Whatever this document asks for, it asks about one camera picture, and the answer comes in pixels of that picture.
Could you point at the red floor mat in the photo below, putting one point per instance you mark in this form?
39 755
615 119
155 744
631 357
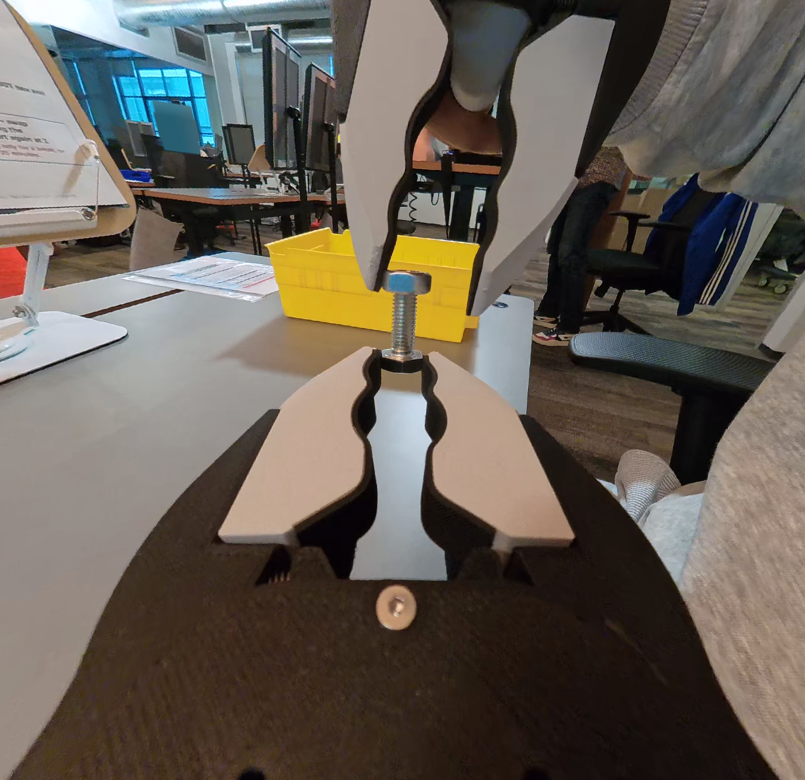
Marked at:
19 270

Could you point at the long wooden background table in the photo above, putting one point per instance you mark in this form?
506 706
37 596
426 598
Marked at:
207 195

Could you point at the grey panel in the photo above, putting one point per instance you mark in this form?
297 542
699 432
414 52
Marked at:
154 239

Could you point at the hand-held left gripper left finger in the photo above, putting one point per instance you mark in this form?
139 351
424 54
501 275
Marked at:
295 465

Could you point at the grey desk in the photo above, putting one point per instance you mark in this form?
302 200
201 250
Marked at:
157 415

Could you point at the wooden standing table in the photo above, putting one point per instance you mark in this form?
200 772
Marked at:
440 163

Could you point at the steel hex nut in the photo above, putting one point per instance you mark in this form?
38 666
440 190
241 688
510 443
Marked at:
407 282

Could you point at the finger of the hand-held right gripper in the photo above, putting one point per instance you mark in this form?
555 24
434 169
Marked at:
553 132
390 69

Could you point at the black office chair armrest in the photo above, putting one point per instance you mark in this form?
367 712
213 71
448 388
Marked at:
660 355

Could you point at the tan instruction board stand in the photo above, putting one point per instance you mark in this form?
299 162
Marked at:
38 163

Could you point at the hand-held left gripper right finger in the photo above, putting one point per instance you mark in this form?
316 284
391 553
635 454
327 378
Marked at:
490 465

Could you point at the blue striped jacket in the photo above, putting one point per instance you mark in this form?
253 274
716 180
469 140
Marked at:
710 245

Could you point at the tall black monitor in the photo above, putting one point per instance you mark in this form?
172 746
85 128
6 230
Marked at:
319 119
280 100

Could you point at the black office chair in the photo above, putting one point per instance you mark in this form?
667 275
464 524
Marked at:
629 264

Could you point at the laminated instruction sheet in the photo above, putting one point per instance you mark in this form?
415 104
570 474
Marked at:
207 277

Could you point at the paned window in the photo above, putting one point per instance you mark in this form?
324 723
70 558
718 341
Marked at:
132 91

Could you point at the yellow plastic bin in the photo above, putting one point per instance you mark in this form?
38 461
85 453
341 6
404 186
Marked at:
314 289

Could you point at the silver ventilation duct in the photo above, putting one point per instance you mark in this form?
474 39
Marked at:
220 0

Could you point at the person's torso in grey sweatshirt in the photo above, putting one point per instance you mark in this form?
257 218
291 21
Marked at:
754 572

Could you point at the small black monitor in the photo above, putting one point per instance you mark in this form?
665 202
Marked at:
239 144

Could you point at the steel hex bolt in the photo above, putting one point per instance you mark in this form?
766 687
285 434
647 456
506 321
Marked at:
401 327

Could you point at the person's right hand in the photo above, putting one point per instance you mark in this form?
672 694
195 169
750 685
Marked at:
468 132

